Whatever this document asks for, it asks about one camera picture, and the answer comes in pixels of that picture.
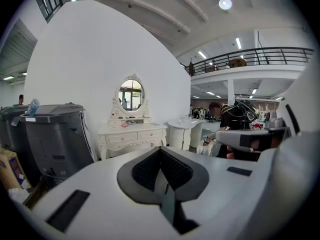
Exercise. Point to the black framed window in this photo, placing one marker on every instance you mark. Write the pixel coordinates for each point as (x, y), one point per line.
(48, 1)

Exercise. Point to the black metal balcony railing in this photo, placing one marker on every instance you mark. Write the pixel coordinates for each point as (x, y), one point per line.
(250, 56)

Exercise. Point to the person's right hand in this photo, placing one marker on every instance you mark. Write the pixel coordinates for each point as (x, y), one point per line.
(230, 154)

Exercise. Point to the brown cardboard box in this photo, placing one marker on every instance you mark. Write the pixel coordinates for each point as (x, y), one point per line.
(11, 169)

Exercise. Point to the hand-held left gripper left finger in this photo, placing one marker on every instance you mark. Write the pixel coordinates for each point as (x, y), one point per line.
(107, 184)

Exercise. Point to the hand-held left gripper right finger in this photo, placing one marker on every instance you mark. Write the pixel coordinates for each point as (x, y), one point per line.
(220, 184)

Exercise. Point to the round ceiling lamp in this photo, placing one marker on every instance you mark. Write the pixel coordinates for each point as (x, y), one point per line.
(225, 3)

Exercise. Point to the brown wooden furniture piece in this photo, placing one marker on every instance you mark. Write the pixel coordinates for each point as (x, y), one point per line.
(237, 62)

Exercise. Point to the white ribbed round table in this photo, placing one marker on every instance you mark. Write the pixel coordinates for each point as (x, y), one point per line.
(183, 134)

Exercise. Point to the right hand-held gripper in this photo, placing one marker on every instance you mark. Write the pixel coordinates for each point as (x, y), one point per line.
(232, 137)

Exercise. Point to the white carved oval vanity mirror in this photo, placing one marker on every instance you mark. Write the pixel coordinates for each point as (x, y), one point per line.
(131, 95)

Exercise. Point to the white crumpled cloth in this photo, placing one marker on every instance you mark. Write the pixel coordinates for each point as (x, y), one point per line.
(17, 195)

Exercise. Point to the dark grey plastic machine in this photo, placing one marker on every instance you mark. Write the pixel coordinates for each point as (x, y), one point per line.
(10, 126)
(57, 139)

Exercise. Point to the white ornate furniture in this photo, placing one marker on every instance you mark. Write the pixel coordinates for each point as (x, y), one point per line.
(130, 140)

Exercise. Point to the clear plastic bottle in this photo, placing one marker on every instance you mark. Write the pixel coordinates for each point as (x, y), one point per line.
(33, 107)

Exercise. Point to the small red packet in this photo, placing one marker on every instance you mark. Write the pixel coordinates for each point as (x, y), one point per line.
(125, 125)

